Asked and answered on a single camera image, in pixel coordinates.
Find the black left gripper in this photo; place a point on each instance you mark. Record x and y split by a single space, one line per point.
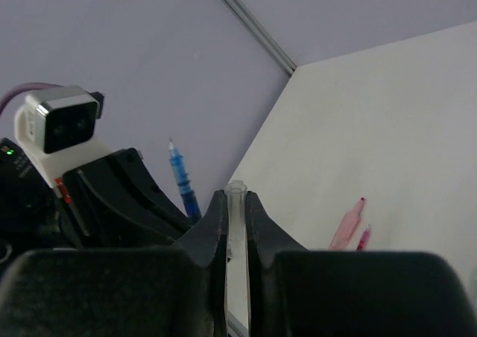
114 201

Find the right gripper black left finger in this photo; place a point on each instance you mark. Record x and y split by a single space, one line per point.
175 291

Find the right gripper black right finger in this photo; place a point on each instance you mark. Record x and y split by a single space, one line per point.
294 291

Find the dark blue gel pen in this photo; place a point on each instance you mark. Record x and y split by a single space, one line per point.
183 182

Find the red gel pen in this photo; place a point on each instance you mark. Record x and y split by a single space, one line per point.
364 239

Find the small clear pen cap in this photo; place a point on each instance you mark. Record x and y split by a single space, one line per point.
236 192

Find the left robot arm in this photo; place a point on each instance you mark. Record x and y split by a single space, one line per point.
32 216

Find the pink highlighter pen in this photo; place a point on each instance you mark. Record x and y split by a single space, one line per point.
347 227

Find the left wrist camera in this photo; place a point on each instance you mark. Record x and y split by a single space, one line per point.
55 127

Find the left aluminium corner post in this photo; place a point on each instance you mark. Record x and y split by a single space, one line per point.
261 35

